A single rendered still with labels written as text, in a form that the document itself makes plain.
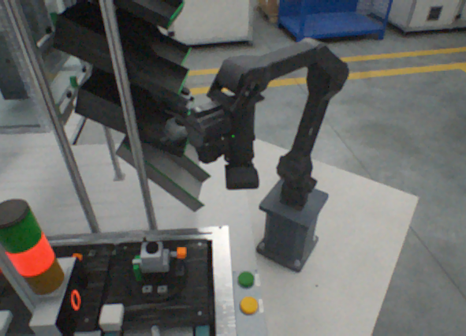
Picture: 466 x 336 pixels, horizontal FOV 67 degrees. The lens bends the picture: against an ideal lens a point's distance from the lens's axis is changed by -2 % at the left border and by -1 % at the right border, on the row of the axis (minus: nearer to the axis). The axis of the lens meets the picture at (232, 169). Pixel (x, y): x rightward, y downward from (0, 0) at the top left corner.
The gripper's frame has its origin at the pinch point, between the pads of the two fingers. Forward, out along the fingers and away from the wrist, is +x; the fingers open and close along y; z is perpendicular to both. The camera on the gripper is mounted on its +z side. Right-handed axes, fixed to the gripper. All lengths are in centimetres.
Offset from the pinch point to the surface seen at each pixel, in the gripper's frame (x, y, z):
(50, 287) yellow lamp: -1.8, 26.1, 30.0
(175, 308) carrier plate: 28.5, 13.5, 15.4
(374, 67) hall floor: 125, -330, -188
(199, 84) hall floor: 125, -297, 17
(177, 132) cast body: 0.4, -17.2, 13.9
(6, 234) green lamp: -14.5, 26.6, 31.2
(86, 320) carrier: 28.3, 15.3, 35.3
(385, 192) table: 39, -33, -56
